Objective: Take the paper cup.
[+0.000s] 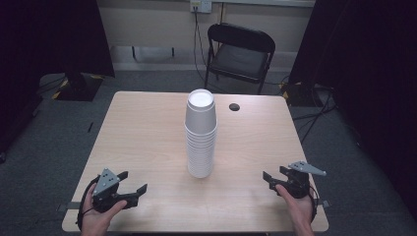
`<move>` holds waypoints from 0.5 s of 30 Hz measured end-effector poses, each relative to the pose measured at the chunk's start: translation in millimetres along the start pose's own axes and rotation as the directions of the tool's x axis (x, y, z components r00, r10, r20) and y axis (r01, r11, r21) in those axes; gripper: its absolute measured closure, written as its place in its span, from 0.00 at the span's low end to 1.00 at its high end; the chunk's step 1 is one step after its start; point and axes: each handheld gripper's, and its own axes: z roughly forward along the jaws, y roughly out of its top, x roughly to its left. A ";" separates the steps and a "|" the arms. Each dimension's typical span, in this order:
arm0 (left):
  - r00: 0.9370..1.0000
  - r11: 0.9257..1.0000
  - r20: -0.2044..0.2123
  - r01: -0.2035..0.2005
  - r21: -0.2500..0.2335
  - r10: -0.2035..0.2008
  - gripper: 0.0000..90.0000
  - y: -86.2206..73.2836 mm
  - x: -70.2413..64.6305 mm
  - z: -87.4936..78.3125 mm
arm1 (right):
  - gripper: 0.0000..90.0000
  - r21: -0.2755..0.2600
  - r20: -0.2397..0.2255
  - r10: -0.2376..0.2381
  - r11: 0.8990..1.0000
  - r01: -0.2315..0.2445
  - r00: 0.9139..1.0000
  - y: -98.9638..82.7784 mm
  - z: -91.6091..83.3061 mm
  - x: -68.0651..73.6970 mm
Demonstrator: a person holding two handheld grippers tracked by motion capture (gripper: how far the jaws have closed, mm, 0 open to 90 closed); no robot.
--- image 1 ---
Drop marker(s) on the black curtain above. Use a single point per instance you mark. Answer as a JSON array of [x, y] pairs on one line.
[[49, 39], [367, 65]]

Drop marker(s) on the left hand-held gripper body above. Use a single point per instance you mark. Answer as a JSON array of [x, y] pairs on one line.
[[106, 183]]

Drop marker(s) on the person's left hand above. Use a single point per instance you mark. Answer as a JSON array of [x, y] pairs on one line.
[[93, 219]]

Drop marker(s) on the stack of white paper cups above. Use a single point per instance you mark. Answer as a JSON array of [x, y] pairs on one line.
[[200, 137]]

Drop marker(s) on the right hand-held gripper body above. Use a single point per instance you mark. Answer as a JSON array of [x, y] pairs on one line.
[[296, 183]]

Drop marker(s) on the black folding chair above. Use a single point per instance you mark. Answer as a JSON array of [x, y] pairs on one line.
[[241, 60]]

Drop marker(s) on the person's right hand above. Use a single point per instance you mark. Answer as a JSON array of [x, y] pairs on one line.
[[300, 209]]

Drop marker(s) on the white panel with black clips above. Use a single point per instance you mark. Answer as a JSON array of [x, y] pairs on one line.
[[154, 54]]

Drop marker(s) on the white wall outlet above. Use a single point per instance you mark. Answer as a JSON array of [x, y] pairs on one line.
[[205, 6]]

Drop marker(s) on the black stand base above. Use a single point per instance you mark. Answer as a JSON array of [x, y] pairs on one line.
[[78, 88], [301, 95]]

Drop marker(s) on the small black floor item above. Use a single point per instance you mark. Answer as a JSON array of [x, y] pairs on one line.
[[90, 127]]

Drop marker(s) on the black round table grommet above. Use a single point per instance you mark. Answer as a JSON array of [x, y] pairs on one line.
[[234, 107]]

